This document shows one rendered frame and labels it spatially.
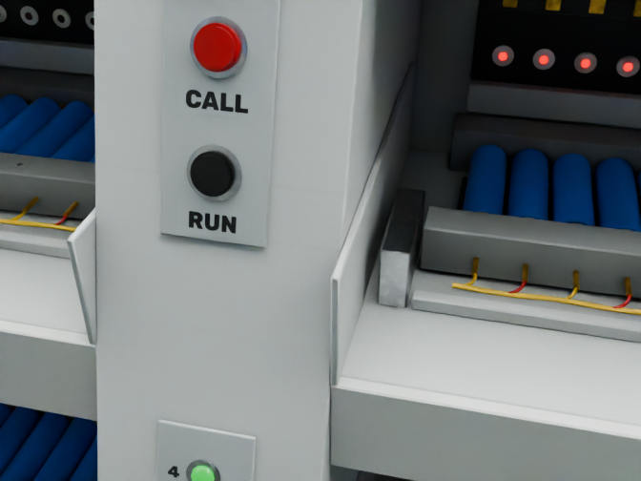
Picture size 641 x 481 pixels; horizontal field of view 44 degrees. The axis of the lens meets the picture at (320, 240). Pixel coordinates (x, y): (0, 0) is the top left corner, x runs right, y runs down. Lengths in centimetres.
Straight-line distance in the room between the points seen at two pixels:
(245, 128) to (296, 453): 13
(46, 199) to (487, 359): 22
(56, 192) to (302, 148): 16
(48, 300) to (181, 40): 13
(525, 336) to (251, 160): 13
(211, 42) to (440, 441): 17
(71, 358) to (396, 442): 13
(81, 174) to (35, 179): 2
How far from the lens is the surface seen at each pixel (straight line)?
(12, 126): 46
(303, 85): 27
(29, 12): 51
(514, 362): 32
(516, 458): 31
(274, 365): 30
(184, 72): 28
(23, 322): 35
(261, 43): 27
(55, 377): 35
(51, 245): 38
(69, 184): 39
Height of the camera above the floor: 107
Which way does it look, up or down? 16 degrees down
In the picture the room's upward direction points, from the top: 4 degrees clockwise
